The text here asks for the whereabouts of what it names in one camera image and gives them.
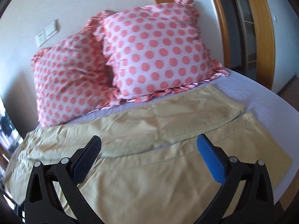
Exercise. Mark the polka dot pillow near door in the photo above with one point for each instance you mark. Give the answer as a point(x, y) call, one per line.
point(157, 50)

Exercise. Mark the khaki tan pants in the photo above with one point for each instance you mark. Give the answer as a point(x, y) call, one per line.
point(149, 169)

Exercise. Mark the white wall light switch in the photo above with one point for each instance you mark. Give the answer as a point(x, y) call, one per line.
point(51, 30)

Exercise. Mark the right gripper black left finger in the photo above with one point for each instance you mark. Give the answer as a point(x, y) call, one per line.
point(42, 204)

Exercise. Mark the white wall power socket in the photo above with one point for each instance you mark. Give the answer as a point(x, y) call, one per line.
point(40, 39)

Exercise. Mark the lavender bed sheet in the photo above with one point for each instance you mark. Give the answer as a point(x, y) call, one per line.
point(273, 113)

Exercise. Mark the polka dot pillow near television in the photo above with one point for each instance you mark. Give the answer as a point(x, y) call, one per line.
point(71, 78)

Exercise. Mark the wooden door frame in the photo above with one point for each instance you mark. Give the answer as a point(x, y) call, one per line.
point(247, 36)

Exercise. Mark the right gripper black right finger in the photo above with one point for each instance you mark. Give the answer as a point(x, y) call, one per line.
point(256, 203)

